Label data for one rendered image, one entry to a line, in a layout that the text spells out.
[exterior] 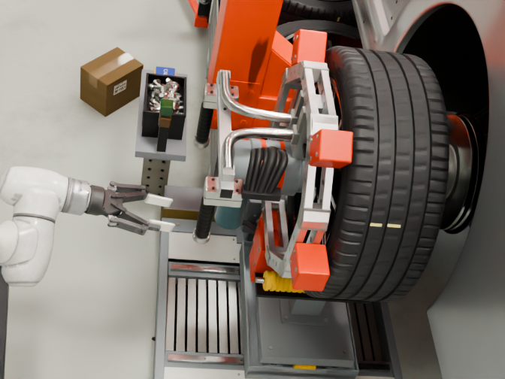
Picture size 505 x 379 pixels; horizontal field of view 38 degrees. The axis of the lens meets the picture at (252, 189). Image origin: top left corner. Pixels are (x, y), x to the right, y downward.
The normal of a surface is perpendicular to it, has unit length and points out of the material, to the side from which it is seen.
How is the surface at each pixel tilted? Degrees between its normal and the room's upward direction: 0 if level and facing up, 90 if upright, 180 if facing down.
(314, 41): 45
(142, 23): 0
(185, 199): 0
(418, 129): 24
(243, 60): 90
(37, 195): 36
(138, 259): 0
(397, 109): 16
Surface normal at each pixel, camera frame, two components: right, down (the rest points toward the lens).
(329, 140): 0.18, -0.11
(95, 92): -0.61, 0.50
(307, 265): 0.18, -0.66
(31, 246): 0.65, -0.11
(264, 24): 0.05, 0.74
